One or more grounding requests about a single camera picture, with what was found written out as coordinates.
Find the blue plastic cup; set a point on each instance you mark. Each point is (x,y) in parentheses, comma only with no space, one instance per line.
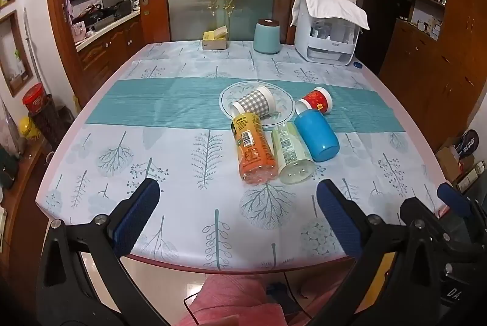
(317,137)

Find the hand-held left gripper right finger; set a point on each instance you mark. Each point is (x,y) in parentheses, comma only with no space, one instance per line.
(340,221)

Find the grey checked cup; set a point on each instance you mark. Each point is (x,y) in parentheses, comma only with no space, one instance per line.
(253,101)

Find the person's pink clothing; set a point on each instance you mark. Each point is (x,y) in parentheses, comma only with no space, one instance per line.
(232,301)

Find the yellow tissue box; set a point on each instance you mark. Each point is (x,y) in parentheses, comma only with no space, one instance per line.
(215,38)

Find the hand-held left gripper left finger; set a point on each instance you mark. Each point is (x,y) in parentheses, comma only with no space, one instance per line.
(139,210)

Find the yellow round object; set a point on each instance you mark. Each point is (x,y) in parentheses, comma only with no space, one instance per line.
(27,128)

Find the orange plastic bottle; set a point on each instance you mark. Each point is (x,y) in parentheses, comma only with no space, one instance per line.
(251,150)

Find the white towel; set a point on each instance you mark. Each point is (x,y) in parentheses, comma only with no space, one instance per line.
(334,8)

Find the teal canister with brown lid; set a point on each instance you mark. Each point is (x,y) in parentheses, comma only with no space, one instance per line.
(266,37)

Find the white countertop appliance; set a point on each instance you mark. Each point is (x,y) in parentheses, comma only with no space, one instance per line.
(327,44)

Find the dark wicker basket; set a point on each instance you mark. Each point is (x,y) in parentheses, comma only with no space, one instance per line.
(47,122)

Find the wooden kitchen counter cabinet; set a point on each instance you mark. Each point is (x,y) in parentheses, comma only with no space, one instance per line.
(110,46)

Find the cardboard box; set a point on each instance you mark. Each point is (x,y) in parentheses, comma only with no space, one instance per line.
(454,158)

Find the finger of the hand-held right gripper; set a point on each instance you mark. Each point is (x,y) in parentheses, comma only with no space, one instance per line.
(418,208)
(454,198)

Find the round patterned placemat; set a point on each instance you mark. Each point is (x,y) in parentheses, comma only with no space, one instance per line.
(283,97)

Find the wooden framed wall niche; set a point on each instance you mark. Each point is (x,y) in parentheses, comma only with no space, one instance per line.
(13,53)

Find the wooden cabinet with shelves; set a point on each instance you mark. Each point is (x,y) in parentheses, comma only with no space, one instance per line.
(433,44)

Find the small blue disc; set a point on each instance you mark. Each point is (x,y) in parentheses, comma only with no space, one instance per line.
(357,64)

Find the red patterned cup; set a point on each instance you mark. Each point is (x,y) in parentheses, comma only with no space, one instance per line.
(317,100)

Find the pale green plastic bottle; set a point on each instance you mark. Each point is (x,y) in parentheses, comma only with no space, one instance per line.
(291,152)

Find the red bucket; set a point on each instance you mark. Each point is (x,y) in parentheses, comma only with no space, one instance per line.
(34,100)

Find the tree print tablecloth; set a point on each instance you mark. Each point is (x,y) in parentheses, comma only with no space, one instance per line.
(171,158)

